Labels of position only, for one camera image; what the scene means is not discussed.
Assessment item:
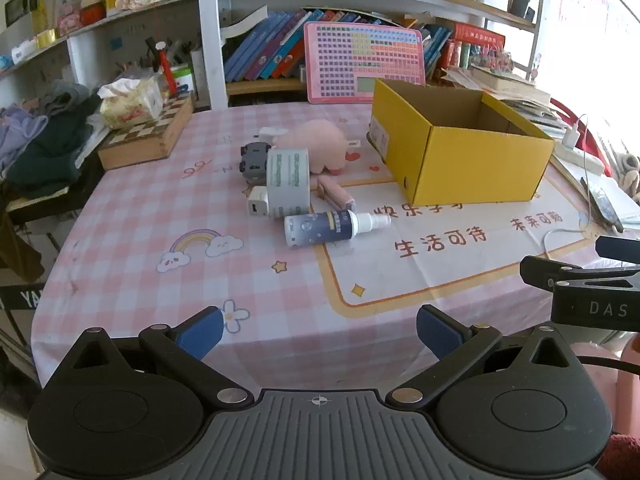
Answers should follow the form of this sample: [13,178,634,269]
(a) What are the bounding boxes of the dark red fuzzy cloth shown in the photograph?
[597,434,640,480]

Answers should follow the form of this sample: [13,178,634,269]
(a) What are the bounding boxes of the wooden chess box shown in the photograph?
[97,95,196,171]

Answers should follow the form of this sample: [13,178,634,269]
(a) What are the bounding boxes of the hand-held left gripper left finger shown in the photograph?
[47,306,255,407]

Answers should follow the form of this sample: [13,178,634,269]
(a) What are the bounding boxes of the beige plush toy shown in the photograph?
[617,152,640,202]

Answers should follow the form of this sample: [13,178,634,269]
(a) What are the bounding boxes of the row of mixed slim books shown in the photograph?
[420,22,457,71]

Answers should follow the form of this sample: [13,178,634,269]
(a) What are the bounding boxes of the black smartphone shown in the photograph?
[581,176,626,234]

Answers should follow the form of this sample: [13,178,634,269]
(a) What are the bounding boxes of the red toy stick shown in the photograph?
[154,42,179,97]

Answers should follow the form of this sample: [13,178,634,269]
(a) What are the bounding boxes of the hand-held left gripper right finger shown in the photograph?
[385,304,592,407]

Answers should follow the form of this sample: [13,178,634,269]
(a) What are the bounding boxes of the pile of papers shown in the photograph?
[440,60,568,128]

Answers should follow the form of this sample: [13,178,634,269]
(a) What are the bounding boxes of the thick pale book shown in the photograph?
[470,65,551,105]

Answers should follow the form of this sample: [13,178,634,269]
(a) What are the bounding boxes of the colourful small ornaments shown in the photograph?
[472,47,516,74]

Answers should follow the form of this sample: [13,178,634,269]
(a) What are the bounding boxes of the white cable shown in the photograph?
[544,114,603,261]

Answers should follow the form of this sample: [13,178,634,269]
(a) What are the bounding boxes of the dark green clothing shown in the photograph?
[6,95,108,201]

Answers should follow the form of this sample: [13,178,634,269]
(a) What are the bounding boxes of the grey toy car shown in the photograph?
[239,141,272,183]

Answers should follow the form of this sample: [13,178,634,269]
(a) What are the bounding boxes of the green and white box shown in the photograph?
[170,62,197,94]

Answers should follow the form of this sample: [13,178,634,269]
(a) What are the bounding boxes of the yellow cardboard box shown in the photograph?
[367,78,556,204]

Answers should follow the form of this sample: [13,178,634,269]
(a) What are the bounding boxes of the pink checked tablecloth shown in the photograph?
[30,97,640,396]

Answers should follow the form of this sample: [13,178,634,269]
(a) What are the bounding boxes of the row of blue books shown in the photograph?
[222,8,326,82]

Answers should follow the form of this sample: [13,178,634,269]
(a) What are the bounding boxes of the purple clothing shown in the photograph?
[0,107,48,173]

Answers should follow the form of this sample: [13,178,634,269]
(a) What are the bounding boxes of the white charger plug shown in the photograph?
[246,186,271,217]

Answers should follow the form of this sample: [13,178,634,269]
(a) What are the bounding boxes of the dark blue spray bottle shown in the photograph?
[284,210,392,248]

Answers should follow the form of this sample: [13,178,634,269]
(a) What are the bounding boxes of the floral tissue pack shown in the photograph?
[97,77,166,130]

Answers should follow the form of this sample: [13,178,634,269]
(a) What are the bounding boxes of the pink keyboard learning toy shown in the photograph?
[303,22,427,105]

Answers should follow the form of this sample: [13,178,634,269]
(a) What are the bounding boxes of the black cable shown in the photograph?
[575,354,640,374]

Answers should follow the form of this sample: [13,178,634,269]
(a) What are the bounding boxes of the grey clothing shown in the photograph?
[37,80,91,116]

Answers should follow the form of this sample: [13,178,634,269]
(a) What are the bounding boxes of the white tape roll green print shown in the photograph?
[266,147,312,217]

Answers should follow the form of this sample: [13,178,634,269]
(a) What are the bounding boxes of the wall poster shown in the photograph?
[560,0,622,43]

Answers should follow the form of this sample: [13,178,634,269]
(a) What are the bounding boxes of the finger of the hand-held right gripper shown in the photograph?
[595,234,640,264]
[519,254,640,292]

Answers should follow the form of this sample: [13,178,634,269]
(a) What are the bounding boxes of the pink plush pig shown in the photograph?
[272,120,361,177]

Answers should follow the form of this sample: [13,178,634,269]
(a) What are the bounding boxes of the red thick book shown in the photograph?
[452,23,506,52]

